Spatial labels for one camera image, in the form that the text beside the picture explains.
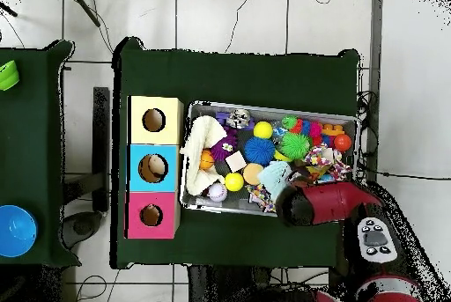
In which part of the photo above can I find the rainbow spiky caterpillar toy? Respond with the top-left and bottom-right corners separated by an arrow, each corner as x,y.
281,114 -> 336,148

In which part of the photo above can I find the green covered side table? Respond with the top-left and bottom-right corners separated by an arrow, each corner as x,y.
0,40 -> 82,269

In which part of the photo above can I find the black cable bundle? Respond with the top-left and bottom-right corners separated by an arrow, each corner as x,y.
355,89 -> 380,157

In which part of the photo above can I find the orange round sponge disc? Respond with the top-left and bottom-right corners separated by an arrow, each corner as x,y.
241,162 -> 264,186

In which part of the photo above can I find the clear mesh bin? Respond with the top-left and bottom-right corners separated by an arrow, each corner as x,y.
179,100 -> 359,225

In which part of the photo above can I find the light blue knit cloth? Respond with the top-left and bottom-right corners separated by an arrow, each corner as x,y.
256,159 -> 293,201

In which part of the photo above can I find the yellow ball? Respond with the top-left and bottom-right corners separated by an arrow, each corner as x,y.
252,120 -> 274,140
224,172 -> 245,193

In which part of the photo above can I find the orange toy basketball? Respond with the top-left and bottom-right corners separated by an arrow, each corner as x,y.
199,149 -> 217,171

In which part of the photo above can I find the blue bowl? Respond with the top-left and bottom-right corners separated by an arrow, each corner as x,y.
0,204 -> 39,258

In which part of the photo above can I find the white printed ball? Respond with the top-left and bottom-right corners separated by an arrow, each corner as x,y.
207,182 -> 229,203

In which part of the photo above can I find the grey round base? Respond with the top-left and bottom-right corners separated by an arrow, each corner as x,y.
61,210 -> 104,250

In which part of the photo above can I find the plain green spiky ball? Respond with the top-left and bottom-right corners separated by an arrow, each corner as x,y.
280,131 -> 312,161

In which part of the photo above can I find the dark green table cloth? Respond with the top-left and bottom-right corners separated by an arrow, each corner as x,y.
110,36 -> 361,270

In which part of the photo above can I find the blue spiky eyed toy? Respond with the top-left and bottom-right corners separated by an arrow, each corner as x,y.
243,136 -> 277,166

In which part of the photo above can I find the black tripod leg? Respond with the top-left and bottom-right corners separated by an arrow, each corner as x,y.
66,0 -> 102,28
0,0 -> 18,18

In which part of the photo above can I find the wooden box with three holes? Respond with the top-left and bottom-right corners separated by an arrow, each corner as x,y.
123,95 -> 185,240

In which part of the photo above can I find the cream knit cloth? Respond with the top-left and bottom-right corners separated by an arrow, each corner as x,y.
179,114 -> 230,195

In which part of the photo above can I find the purple spiky eyed toy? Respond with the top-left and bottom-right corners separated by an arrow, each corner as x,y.
210,129 -> 239,162

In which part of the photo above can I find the green cup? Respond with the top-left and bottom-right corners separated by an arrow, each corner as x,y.
0,59 -> 21,92

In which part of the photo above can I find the wooden cube block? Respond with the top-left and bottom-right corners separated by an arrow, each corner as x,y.
225,151 -> 248,173

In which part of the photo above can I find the black upright panel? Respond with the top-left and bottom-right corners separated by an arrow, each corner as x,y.
92,86 -> 111,213

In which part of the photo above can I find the red orange ball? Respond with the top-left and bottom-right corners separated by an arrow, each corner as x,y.
333,133 -> 353,152

